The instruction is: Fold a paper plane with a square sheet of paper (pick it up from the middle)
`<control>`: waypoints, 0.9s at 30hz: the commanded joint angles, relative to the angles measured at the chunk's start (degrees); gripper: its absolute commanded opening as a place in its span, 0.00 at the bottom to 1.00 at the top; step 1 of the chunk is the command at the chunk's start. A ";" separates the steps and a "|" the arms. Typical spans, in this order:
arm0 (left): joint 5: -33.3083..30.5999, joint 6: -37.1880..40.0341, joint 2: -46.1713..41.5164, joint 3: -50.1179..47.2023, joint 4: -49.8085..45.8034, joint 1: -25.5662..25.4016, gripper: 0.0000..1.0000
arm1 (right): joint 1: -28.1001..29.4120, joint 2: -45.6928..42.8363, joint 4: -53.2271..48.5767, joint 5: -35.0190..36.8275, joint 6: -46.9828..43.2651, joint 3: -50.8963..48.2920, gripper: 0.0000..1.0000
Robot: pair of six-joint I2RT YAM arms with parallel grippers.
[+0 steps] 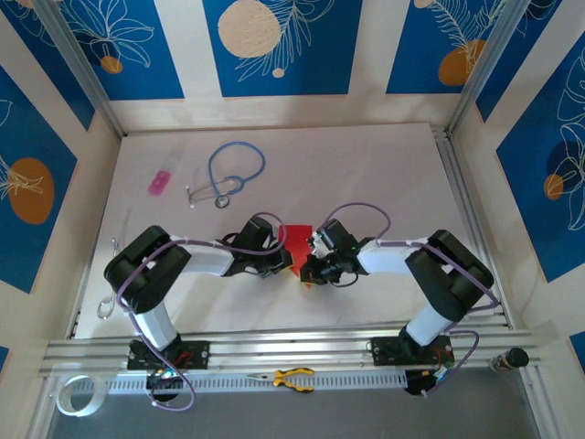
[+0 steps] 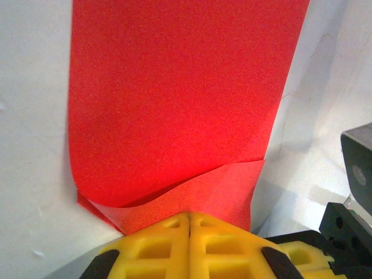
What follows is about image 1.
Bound red paper sheet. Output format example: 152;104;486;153
282;223;321;293

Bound blue stethoscope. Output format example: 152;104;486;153
185;140;267;210

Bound yellow black pliers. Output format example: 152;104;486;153
246;367;316;393

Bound small pink clear bottle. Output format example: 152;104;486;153
146;153;180;198

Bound right black control box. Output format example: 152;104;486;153
404;365;454;398

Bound black control box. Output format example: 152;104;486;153
404;365;454;398
144;368;187;404

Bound left black control box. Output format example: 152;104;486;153
144;368;187;404

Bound silver metal scissors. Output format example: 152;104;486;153
95;236;121;320

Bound small bottle with black cap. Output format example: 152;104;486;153
489;346;530;374

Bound clear tape roll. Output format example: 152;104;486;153
55;374;107;418

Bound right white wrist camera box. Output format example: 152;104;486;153
310;231;334;258

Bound aluminium frame rail with arm bases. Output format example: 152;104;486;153
38;319;549;380

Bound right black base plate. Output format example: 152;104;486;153
370;336;454;367

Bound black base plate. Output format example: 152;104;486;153
370;336;454;367
126;340;211;371

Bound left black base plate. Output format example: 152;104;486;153
126;340;211;371

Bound grey slotted cable duct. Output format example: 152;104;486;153
72;369;408;395

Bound aluminium side rail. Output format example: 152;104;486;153
431;125;513;328

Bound right aluminium corner post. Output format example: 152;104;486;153
445;0;525;134

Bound aluminium corner post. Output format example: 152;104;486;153
34;0;127;138
445;0;525;134

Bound left aluminium corner post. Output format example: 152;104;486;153
34;0;127;138

